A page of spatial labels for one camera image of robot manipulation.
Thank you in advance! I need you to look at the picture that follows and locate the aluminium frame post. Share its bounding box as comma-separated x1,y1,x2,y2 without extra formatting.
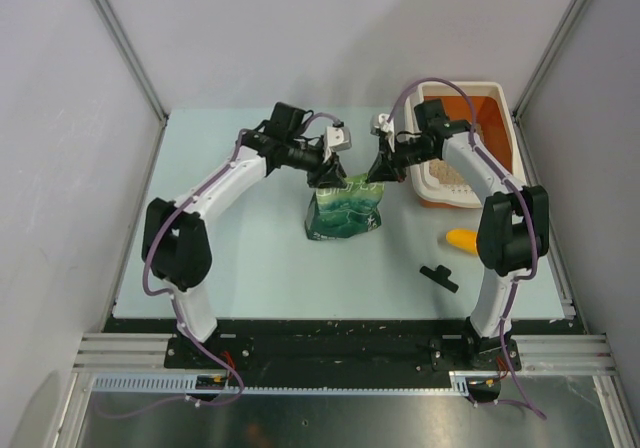
90,0,168,123
512,0,591,119

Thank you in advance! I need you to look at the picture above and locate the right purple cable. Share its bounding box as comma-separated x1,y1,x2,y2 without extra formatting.
387,77,547,422

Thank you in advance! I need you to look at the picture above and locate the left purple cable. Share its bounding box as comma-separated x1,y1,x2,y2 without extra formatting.
92,111,344,419

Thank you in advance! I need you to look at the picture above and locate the right aluminium frame post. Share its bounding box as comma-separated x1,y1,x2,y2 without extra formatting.
512,0,591,119

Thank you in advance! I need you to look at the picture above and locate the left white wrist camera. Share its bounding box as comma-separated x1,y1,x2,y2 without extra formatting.
322,126,352,162

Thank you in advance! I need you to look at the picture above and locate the black bag clip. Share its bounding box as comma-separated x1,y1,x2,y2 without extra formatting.
419,265,459,293

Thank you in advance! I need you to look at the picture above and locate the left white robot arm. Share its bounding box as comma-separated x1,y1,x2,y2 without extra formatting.
141,102,351,368

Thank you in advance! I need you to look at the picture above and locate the left aluminium frame post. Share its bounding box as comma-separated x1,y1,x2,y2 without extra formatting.
90,0,168,123

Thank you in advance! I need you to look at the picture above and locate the green litter bag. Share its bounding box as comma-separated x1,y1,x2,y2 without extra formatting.
304,174,385,241

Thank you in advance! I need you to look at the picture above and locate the orange plastic scoop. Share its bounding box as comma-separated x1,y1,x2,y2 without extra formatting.
445,229,478,256

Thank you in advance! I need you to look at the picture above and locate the purple cable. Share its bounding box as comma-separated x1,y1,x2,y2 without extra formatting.
92,111,344,419
387,77,547,422

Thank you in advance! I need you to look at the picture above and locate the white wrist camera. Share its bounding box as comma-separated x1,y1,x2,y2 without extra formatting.
322,126,352,162
370,113,395,143

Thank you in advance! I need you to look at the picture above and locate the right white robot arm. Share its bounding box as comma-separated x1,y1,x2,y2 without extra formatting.
367,99,549,369

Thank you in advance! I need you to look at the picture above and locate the aluminium extrusion rail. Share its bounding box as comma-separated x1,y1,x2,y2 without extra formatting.
73,333,617,376

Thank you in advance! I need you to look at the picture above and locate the grey slotted cable duct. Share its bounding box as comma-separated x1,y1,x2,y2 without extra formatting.
93,372,501,396

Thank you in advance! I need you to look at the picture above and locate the white orange litter box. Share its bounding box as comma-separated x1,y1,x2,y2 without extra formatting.
404,81,527,209

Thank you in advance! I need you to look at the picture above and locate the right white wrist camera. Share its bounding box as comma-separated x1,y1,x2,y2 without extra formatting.
370,113,395,143

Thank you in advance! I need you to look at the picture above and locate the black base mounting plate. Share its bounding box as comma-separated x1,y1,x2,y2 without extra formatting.
103,317,586,371

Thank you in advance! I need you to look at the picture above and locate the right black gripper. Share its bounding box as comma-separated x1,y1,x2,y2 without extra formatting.
365,134,436,183

